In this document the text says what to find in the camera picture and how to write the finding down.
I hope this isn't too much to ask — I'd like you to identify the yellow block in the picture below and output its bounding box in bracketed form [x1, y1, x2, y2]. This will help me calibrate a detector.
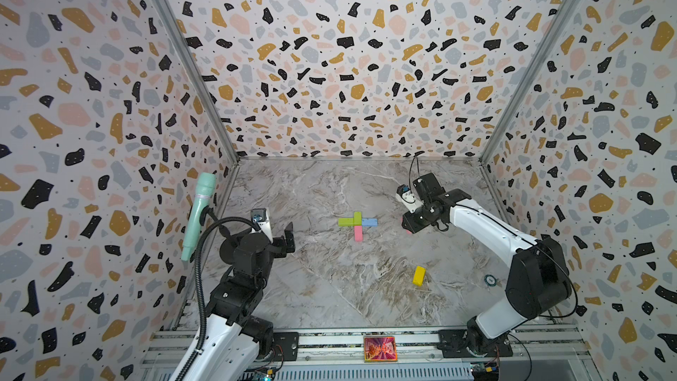
[413, 266, 426, 287]

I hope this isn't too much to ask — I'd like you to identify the metal corner profile right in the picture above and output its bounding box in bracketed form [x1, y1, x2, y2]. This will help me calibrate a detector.
[480, 0, 609, 162]

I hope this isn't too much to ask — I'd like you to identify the mint green microphone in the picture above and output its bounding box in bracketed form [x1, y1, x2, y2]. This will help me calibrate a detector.
[181, 173, 217, 262]

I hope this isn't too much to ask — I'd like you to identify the black camera cable right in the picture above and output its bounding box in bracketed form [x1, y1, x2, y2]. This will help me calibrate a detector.
[407, 154, 422, 192]

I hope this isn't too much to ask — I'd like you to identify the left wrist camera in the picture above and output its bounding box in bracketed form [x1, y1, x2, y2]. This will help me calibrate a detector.
[250, 208, 273, 243]

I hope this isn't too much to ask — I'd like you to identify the colourful square card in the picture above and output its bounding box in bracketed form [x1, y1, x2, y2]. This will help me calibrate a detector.
[363, 336, 398, 363]

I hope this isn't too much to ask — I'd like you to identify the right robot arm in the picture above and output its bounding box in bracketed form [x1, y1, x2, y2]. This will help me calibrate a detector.
[397, 173, 576, 356]

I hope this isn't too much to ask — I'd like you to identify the metal corner profile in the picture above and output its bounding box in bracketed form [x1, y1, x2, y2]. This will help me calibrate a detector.
[480, 0, 609, 162]
[131, 0, 240, 162]

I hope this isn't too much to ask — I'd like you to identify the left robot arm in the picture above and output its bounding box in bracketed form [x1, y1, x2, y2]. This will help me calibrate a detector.
[171, 217, 295, 380]

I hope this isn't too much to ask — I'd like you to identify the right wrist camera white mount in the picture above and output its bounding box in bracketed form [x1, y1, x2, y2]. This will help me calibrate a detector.
[396, 185, 423, 213]

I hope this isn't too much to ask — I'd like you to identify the metal corner profile left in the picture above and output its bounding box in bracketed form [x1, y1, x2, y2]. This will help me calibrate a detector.
[131, 0, 240, 162]

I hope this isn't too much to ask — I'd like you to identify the black corrugated hose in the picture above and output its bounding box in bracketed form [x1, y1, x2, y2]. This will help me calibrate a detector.
[173, 215, 263, 381]

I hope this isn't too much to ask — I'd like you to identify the black microphone stand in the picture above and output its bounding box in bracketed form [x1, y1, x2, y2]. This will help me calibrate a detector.
[200, 206, 250, 265]

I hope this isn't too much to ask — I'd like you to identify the light blue block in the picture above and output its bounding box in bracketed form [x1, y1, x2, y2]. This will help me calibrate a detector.
[361, 219, 378, 227]

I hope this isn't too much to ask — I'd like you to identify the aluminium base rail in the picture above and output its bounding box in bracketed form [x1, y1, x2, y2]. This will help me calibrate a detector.
[139, 323, 591, 381]

